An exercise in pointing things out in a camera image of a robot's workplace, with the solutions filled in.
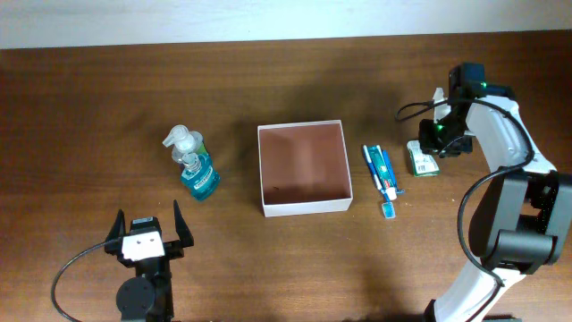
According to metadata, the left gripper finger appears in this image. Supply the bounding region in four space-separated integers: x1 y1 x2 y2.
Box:
173 199 194 248
104 209 126 255

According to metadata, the green Dettol soap bar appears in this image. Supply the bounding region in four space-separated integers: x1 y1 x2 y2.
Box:
406 140 440 177

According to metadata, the toothpaste tube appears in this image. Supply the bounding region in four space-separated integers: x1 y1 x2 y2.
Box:
366 146 397 201

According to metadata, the blue disposable razor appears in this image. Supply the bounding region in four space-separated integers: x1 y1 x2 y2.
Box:
382 149 405 195

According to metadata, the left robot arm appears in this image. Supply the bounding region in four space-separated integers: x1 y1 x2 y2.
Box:
104 202 194 322

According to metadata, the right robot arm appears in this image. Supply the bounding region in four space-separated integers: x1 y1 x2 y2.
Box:
419 63 571 321

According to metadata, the blue mouthwash bottle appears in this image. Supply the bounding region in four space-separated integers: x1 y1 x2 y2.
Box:
181 153 220 201

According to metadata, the clear pump soap bottle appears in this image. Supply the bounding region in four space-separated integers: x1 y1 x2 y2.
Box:
162 124 209 165

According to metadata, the blue white toothbrush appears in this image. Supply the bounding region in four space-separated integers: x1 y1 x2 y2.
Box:
362 145 395 219

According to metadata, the white cardboard box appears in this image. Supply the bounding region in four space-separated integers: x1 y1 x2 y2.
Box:
257 120 353 217

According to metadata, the right black cable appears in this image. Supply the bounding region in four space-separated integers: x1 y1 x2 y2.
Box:
394 97 535 287

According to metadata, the black cable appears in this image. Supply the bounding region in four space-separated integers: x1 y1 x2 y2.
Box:
50 239 122 322
394 97 535 287

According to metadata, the left black cable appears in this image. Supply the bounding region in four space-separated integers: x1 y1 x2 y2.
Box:
50 239 122 322

